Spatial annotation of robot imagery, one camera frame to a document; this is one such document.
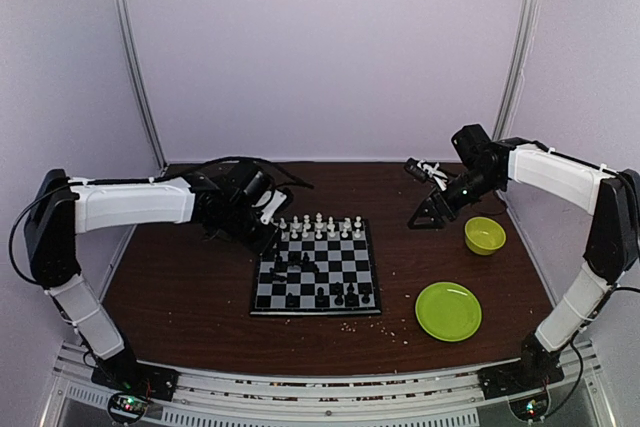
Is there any front aluminium rail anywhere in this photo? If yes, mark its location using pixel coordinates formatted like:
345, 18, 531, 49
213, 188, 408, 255
49, 341, 616, 427

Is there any right aluminium frame post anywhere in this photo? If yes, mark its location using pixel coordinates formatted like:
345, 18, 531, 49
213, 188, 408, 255
492, 0, 540, 140

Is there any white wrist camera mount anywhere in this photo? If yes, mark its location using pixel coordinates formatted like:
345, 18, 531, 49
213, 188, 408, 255
253, 188, 292, 225
418, 161, 449, 191

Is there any black and white chessboard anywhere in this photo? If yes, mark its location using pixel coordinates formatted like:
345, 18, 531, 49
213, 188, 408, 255
249, 216, 382, 316

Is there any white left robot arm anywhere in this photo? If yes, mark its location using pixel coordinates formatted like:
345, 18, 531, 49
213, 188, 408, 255
7, 157, 307, 391

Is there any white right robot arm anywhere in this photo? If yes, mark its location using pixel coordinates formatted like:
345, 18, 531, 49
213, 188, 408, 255
404, 124, 639, 389

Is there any black bishop piece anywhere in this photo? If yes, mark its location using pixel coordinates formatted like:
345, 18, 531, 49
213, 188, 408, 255
331, 282, 344, 306

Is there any green plate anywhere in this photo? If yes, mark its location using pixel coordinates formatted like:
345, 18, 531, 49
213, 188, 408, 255
414, 281, 483, 343

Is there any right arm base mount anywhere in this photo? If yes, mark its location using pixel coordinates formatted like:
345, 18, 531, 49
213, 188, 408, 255
478, 333, 564, 422

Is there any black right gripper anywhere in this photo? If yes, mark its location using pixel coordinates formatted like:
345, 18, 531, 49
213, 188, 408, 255
408, 165, 503, 229

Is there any pile of black chess pieces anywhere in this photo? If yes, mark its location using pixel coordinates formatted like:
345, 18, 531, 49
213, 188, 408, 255
269, 252, 320, 282

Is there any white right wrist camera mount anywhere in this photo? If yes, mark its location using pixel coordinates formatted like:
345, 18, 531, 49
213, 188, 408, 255
418, 161, 449, 191

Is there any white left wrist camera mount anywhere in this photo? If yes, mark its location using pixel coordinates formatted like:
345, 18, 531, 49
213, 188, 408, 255
253, 188, 292, 225

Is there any black king piece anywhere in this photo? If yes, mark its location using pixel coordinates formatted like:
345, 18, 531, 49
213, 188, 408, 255
315, 287, 330, 309

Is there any left aluminium frame post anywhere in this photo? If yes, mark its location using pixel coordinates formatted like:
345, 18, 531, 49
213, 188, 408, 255
114, 0, 167, 171

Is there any green bowl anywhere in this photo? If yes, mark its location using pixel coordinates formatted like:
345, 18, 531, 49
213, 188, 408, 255
464, 217, 507, 256

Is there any aluminium frame post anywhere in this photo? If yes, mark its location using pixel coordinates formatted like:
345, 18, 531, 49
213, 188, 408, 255
114, 0, 167, 171
492, 0, 540, 140

